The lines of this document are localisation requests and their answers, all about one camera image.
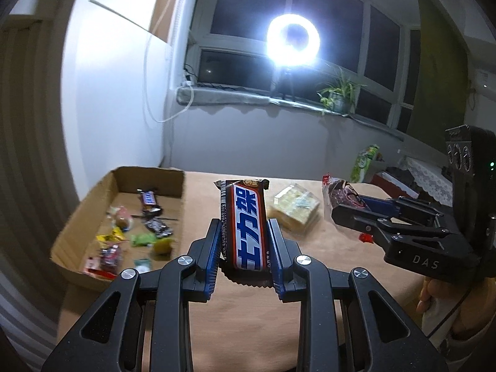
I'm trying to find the clear packet of crackers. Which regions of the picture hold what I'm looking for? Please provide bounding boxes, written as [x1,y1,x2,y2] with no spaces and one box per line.
[268,184,321,235]

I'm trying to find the red box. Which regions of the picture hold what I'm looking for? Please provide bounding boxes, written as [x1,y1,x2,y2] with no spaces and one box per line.
[372,170,419,199]

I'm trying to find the green carton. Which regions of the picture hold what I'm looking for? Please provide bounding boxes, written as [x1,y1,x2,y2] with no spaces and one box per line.
[350,144,381,184]

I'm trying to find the white cable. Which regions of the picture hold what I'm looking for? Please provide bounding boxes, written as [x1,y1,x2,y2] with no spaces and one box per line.
[143,0,194,123]

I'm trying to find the yellow round candy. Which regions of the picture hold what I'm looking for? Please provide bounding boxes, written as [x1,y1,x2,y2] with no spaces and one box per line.
[153,237,173,256]

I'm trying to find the potted spider plant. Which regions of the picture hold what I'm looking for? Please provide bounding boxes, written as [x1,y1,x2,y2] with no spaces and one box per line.
[317,68,367,117]

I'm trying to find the long brown chocolate bar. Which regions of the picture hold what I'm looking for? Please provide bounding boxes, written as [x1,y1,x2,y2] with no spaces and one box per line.
[214,178,271,288]

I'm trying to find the window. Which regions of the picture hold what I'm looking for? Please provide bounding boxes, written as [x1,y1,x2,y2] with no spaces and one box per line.
[186,0,423,132]

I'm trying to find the yellow green curtain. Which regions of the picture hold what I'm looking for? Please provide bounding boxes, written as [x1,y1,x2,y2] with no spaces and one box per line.
[407,0,470,137]

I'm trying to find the yellow snack packet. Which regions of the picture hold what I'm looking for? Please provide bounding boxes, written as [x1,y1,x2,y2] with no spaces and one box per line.
[96,229,126,246]

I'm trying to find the clear packet with red top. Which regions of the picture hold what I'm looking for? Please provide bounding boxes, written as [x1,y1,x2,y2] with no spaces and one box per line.
[321,174,374,243]

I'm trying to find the person's right hand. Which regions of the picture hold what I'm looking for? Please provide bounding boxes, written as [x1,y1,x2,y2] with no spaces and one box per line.
[416,277,463,314]

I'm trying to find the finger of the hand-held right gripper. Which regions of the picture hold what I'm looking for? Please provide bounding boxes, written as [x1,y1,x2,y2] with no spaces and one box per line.
[331,203,452,254]
[360,196,453,231]

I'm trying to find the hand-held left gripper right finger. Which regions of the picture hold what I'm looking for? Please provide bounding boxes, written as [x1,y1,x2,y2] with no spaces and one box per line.
[267,219,450,372]

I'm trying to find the green snack packet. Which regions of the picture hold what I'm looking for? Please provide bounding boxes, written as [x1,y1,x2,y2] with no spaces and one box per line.
[130,232,156,248]

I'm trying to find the ring light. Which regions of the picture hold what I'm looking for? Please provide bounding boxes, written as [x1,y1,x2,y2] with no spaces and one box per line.
[267,13,321,68]

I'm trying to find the grey windowsill cover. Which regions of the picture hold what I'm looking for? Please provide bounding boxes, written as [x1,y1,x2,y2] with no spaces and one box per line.
[176,85,405,142]

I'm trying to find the white lace cloth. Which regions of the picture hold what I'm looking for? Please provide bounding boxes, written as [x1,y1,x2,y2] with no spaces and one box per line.
[403,157,456,208]

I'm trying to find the cardboard box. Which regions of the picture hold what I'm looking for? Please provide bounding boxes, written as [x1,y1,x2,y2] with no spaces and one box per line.
[50,166,186,293]

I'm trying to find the dark red snack packet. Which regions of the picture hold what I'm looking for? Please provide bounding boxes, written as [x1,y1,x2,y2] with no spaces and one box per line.
[97,245,124,272]

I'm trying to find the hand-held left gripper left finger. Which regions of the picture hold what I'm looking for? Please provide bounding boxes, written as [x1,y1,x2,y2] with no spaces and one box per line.
[41,218,224,372]

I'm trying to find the black tripod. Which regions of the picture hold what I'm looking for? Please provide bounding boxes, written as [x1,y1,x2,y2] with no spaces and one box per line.
[269,66,297,102]

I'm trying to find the short brown chocolate bar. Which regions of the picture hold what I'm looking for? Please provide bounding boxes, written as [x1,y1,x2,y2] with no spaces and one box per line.
[137,189,163,218]

